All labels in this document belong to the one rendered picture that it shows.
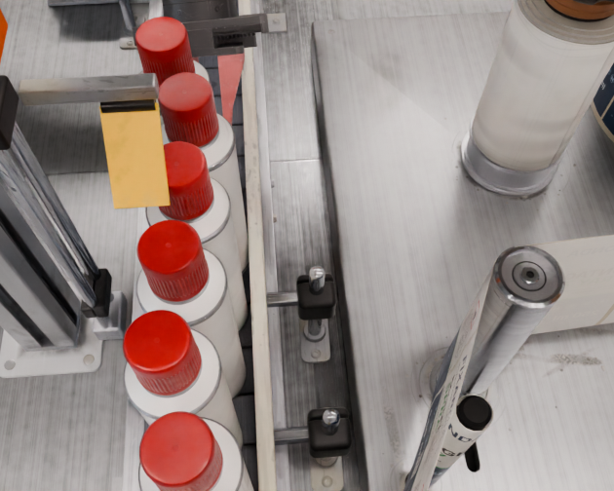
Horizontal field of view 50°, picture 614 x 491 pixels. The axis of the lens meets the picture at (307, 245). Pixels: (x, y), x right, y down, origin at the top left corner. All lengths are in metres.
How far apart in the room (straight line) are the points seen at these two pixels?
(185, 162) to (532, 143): 0.31
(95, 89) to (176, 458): 0.18
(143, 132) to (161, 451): 0.16
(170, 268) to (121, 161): 0.07
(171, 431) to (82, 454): 0.29
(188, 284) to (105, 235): 0.32
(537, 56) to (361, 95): 0.22
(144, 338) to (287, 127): 0.43
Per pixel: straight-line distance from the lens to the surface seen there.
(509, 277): 0.37
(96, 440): 0.59
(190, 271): 0.35
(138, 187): 0.37
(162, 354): 0.32
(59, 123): 0.77
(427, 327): 0.55
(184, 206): 0.38
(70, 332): 0.60
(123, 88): 0.35
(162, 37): 0.44
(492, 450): 0.53
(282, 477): 0.51
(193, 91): 0.41
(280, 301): 0.52
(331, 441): 0.47
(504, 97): 0.56
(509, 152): 0.59
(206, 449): 0.31
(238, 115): 0.67
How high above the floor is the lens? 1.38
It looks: 60 degrees down
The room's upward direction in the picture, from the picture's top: 1 degrees clockwise
